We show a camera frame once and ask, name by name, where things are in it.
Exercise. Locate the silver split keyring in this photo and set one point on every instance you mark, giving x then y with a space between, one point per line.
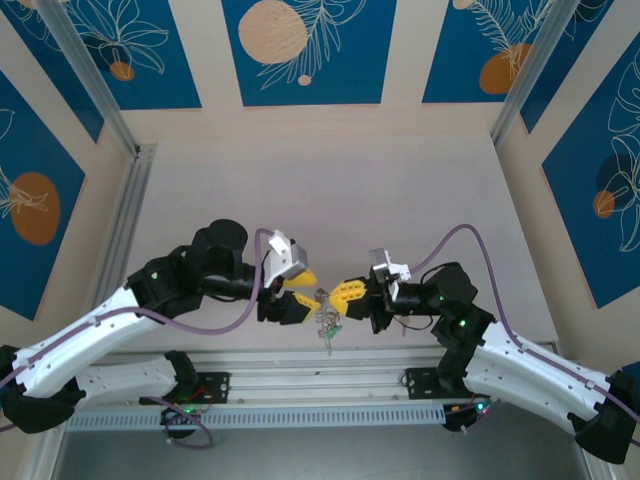
324 299

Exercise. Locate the small clear plastic object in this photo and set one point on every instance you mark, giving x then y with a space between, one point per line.
330 342

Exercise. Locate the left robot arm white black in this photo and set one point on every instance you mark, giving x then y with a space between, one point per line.
75 345

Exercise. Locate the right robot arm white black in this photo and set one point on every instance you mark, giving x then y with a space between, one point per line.
525 370

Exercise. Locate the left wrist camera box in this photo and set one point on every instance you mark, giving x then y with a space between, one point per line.
297 260

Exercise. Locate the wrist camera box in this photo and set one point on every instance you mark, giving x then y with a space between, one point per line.
380 260
297 260

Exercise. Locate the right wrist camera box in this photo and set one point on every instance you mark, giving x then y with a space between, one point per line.
380 260

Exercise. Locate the aluminum base rail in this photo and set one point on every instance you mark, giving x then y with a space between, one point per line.
320 380

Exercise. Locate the aluminum frame side bar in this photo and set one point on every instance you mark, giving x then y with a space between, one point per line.
135 200

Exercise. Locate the blue floral wall panel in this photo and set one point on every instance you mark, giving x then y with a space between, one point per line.
150 75
607 35
40 37
350 75
70 225
570 225
450 60

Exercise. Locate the aluminum frame post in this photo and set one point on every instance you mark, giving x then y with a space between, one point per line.
92 80
540 75

